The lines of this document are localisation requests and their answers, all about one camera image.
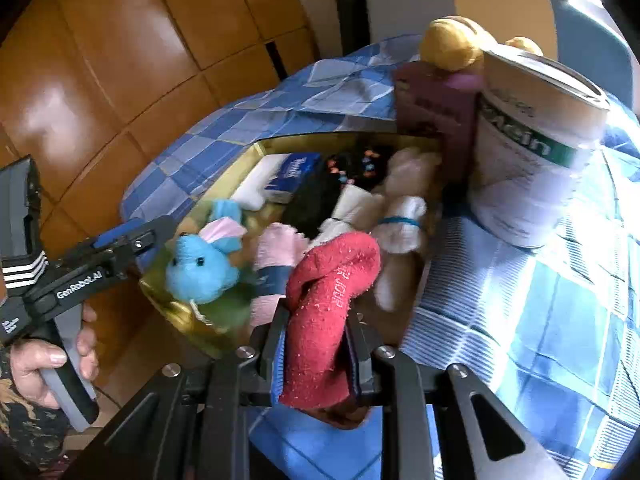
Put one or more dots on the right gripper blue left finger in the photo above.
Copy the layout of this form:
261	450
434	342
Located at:
263	359

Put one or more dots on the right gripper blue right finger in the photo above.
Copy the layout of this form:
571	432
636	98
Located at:
366	351

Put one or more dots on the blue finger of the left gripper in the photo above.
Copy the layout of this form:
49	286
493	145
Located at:
117	232

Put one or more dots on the red sock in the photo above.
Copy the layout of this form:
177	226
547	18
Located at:
318	294

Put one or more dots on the teal plush bear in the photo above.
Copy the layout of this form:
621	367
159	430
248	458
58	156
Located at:
200	270

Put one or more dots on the pink towel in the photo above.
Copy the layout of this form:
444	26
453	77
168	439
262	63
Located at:
279	250

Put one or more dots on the white socks teal band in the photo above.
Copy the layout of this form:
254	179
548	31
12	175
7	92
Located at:
402	238

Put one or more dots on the white sponge block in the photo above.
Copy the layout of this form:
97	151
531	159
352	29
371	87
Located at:
249	195

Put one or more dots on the black floral cloth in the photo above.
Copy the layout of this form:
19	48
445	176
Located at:
364	165

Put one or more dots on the blue tissue pack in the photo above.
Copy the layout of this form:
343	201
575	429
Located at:
290	175

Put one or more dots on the beige sock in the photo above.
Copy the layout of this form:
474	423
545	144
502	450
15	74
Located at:
356	210

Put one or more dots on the white plastic bag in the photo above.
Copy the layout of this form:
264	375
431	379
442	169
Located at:
410	172

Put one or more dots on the patterned left sleeve forearm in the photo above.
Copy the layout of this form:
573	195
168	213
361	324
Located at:
31	436

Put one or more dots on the person left hand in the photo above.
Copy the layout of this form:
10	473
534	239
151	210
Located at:
30	356

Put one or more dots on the gold metal tray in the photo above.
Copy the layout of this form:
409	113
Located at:
224	327

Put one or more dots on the wooden wardrobe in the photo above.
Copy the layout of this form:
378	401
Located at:
94	90

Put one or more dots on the blue plaid bed cover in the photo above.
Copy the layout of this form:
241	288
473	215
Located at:
554	333

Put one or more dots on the purple box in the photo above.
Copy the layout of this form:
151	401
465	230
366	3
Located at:
442	106

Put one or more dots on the white protein powder can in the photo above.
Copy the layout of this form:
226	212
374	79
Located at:
538	126

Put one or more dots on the black rolled mat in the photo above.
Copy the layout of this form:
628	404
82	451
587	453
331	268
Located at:
353	18

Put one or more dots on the grey yellow blue headboard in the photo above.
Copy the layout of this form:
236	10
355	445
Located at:
575	37

